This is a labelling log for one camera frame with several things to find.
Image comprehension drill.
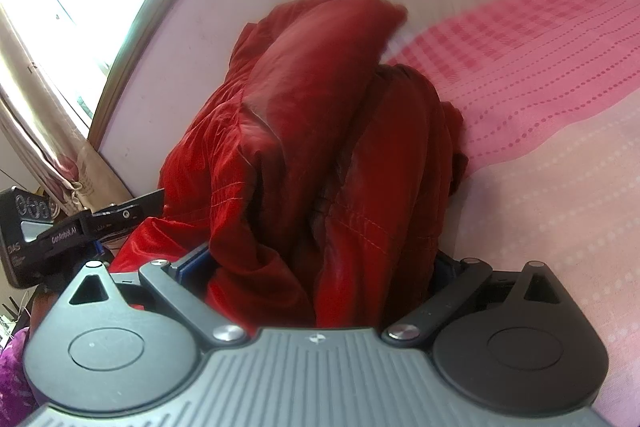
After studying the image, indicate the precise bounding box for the pink purple checked bedsheet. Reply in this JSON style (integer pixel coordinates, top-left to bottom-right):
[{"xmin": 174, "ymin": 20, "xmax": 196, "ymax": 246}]
[{"xmin": 385, "ymin": 0, "xmax": 639, "ymax": 426}]

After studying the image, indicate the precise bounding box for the person's left hand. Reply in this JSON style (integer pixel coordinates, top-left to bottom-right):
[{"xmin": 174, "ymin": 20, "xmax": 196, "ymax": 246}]
[{"xmin": 29, "ymin": 291, "xmax": 58, "ymax": 335}]

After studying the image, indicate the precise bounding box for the beige floral curtain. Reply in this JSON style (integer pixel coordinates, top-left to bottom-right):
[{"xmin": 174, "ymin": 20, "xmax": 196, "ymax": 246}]
[{"xmin": 1, "ymin": 15, "xmax": 131, "ymax": 215}]

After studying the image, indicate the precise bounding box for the red puffer jacket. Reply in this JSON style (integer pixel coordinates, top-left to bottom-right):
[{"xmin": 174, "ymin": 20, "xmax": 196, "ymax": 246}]
[{"xmin": 112, "ymin": 0, "xmax": 468, "ymax": 330}]

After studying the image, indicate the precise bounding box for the brown wooden window frame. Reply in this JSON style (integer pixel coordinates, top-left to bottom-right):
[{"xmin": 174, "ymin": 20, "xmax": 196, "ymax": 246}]
[{"xmin": 86, "ymin": 0, "xmax": 237, "ymax": 153}]

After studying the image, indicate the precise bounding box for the purple patterned cloth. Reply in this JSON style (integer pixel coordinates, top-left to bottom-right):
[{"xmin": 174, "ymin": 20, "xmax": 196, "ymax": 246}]
[{"xmin": 0, "ymin": 327, "xmax": 38, "ymax": 427}]

